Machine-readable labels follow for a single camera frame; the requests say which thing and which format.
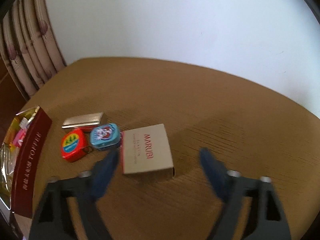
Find red round tape measure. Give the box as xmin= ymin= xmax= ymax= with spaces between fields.
xmin=60 ymin=128 xmax=93 ymax=163

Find silver metal tongs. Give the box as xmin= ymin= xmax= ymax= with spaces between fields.
xmin=1 ymin=143 xmax=16 ymax=208

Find beige patterned curtain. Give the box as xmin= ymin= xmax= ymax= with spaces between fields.
xmin=1 ymin=0 xmax=66 ymax=100

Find red gold toffee tin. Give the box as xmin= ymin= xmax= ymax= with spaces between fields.
xmin=1 ymin=106 xmax=52 ymax=218

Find small blue tin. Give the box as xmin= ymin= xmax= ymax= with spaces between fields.
xmin=90 ymin=123 xmax=121 ymax=151

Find pink eraser block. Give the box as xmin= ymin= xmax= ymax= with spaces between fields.
xmin=12 ymin=129 xmax=27 ymax=147

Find beige Marubi cardboard box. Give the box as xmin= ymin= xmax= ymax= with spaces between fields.
xmin=120 ymin=124 xmax=175 ymax=181

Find silver metal case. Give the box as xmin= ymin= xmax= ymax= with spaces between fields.
xmin=61 ymin=112 xmax=107 ymax=132

